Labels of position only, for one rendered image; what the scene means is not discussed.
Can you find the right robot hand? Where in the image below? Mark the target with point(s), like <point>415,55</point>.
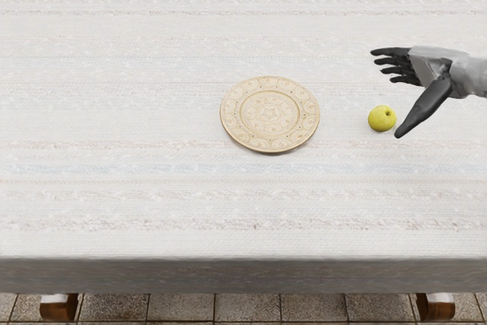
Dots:
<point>433,64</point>

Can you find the beige patterned plate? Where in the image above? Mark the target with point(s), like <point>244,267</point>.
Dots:
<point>269,114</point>

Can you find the yellow-green apple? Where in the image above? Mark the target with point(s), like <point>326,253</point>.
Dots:
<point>381,118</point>

